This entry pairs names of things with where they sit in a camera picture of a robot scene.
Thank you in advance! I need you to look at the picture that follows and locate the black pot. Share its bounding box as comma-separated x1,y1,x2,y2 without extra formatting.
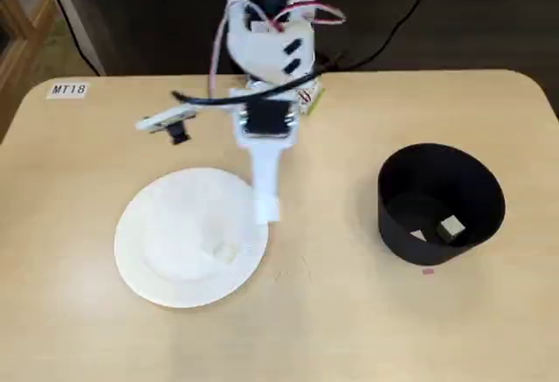
376,142,507,267

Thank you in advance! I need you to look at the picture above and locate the wooden shelf frame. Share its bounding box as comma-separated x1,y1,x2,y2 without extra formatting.
0,0,60,138

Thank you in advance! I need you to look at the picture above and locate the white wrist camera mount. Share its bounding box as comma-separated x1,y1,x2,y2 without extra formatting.
134,106,197,146

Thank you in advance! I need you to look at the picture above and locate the grey metal post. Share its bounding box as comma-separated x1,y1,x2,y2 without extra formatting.
43,0,108,77

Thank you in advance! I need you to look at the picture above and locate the red white servo wire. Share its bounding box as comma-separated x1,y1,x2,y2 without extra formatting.
208,0,349,97

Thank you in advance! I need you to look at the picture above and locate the green tape strip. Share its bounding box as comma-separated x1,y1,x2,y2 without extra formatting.
307,86,328,117

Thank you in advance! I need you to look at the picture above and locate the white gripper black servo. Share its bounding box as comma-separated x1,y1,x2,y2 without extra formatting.
230,87,303,208

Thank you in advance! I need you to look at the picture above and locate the white paper plate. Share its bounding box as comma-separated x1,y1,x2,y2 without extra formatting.
114,167,269,309

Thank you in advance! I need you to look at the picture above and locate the thin black cable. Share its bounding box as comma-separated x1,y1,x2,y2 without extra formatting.
37,0,102,76

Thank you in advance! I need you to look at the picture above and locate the white MT18 label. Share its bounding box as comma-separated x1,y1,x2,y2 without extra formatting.
46,82,90,100

